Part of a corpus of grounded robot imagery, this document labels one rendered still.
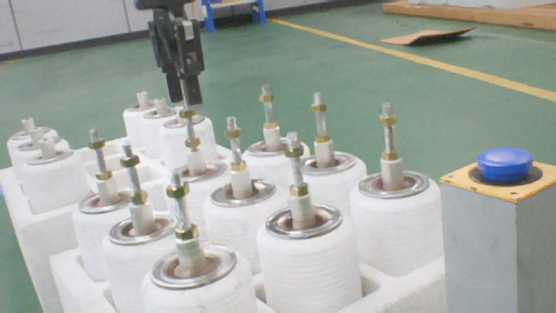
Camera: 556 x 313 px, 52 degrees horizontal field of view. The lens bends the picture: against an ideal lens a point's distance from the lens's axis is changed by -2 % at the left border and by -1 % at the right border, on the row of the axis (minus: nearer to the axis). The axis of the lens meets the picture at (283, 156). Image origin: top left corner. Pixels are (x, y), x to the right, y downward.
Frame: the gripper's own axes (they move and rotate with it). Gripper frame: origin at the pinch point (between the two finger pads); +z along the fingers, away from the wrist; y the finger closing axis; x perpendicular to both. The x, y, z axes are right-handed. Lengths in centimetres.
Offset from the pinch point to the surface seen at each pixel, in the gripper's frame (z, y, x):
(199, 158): 8.2, 0.7, 0.1
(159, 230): 10.0, 14.9, -9.4
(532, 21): 34, -165, 250
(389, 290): 17.5, 28.5, 8.1
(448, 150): 36, -40, 75
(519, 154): 2.5, 40.0, 13.1
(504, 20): 35, -193, 257
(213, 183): 10.8, 4.1, 0.2
